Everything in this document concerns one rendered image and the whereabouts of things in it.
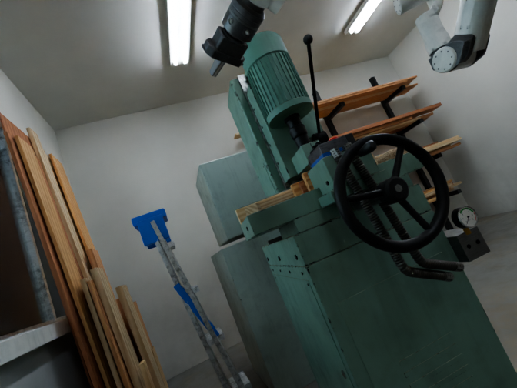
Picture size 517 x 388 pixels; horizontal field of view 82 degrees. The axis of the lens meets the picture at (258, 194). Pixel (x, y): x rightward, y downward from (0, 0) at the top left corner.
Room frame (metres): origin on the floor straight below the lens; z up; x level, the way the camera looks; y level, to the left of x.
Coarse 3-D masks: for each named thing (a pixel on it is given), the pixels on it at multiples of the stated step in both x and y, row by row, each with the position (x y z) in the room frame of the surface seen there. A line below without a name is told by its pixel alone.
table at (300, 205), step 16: (416, 160) 0.93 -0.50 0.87; (384, 176) 0.80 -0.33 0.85; (320, 192) 0.86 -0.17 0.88; (352, 192) 0.77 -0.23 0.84; (272, 208) 0.83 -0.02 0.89; (288, 208) 0.84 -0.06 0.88; (304, 208) 0.84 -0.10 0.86; (320, 208) 0.85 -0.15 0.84; (256, 224) 0.81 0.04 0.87; (272, 224) 0.82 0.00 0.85
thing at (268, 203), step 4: (376, 160) 1.08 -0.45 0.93; (288, 192) 1.00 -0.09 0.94; (292, 192) 1.00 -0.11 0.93; (276, 196) 0.99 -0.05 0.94; (280, 196) 0.99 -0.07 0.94; (284, 196) 1.00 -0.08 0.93; (288, 196) 1.00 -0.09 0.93; (292, 196) 1.00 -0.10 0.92; (268, 200) 0.98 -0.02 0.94; (272, 200) 0.99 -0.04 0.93; (276, 200) 0.99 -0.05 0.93; (280, 200) 0.99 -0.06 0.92; (284, 200) 1.00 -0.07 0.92; (260, 204) 0.98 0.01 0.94; (264, 204) 0.98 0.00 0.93; (268, 204) 0.98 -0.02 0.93; (272, 204) 0.99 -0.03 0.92; (264, 208) 0.98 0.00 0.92
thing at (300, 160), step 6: (306, 144) 0.99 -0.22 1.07; (312, 144) 0.99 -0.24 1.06; (300, 150) 1.00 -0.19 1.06; (306, 150) 0.99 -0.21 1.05; (294, 156) 1.08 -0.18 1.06; (300, 156) 1.03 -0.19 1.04; (306, 156) 0.98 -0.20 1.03; (294, 162) 1.10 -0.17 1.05; (300, 162) 1.05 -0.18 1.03; (306, 162) 1.00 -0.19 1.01; (300, 168) 1.07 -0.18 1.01; (306, 168) 1.05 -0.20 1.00; (300, 174) 1.12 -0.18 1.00
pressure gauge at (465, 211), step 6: (456, 210) 0.88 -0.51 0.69; (462, 210) 0.87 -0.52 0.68; (468, 210) 0.88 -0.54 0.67; (474, 210) 0.88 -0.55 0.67; (456, 216) 0.87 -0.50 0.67; (462, 216) 0.87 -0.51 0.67; (474, 216) 0.88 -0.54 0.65; (456, 222) 0.88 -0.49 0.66; (462, 222) 0.87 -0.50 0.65; (468, 222) 0.87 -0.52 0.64; (474, 222) 0.88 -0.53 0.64; (462, 228) 0.89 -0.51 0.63; (468, 228) 0.89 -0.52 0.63; (468, 234) 0.90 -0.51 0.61
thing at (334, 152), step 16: (336, 160) 0.77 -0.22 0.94; (352, 176) 0.76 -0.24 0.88; (368, 176) 0.77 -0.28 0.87; (368, 208) 0.75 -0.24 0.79; (384, 208) 0.77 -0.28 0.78; (400, 224) 0.76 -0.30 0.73; (400, 256) 0.75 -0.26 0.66; (416, 256) 0.76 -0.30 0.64; (416, 272) 0.75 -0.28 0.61; (432, 272) 0.78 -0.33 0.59; (448, 272) 0.81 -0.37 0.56
